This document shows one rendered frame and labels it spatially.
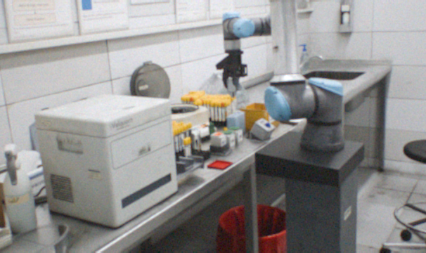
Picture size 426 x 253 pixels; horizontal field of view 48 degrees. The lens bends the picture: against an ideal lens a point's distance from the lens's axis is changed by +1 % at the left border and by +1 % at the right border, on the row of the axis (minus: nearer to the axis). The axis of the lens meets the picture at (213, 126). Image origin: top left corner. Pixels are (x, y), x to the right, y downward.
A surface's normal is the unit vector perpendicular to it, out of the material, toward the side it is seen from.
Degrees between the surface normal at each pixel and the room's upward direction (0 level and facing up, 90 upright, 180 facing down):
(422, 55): 90
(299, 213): 90
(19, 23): 93
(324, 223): 90
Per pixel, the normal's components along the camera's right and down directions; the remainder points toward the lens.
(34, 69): 0.85, 0.09
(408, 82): -0.53, 0.25
